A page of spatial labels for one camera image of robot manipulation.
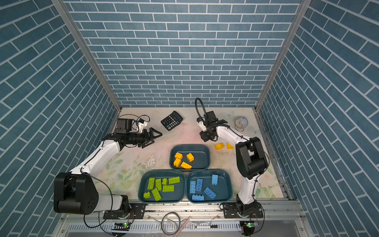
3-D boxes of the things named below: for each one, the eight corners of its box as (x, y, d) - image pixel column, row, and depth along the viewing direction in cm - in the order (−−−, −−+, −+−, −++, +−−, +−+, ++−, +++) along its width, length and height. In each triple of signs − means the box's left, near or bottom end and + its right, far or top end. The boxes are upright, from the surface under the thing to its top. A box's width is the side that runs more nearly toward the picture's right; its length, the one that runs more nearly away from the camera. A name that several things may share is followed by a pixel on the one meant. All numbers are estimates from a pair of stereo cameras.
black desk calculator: (160, 123, 114) (159, 120, 111) (175, 113, 120) (174, 110, 118) (169, 131, 108) (169, 128, 106) (184, 121, 115) (184, 118, 112)
